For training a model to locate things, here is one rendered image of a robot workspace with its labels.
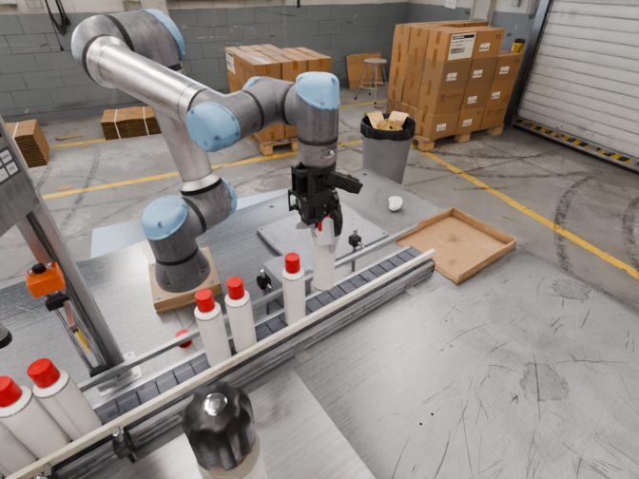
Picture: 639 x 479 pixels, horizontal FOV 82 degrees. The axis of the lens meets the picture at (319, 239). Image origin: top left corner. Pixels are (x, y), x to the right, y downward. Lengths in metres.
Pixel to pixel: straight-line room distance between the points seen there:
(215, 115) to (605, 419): 0.97
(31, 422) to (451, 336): 0.87
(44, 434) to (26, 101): 5.58
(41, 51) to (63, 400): 5.48
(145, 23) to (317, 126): 0.48
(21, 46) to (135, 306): 5.13
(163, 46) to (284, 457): 0.88
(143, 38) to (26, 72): 5.18
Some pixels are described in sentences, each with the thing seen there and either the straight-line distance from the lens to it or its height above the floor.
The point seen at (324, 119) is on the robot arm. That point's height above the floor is 1.38.
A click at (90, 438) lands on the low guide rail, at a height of 0.91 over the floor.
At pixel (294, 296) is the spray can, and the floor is 0.99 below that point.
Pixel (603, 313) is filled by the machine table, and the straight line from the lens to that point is 1.28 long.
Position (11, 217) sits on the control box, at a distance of 0.68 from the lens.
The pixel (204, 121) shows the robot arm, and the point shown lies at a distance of 0.61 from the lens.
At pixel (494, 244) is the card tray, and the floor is 0.83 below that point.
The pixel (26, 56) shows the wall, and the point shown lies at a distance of 6.07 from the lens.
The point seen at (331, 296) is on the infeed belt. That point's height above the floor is 0.88.
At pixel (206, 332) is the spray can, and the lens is 0.79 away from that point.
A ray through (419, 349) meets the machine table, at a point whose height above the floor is 0.83.
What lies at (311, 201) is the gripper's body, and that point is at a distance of 0.71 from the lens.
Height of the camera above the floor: 1.58
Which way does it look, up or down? 36 degrees down
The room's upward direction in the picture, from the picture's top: straight up
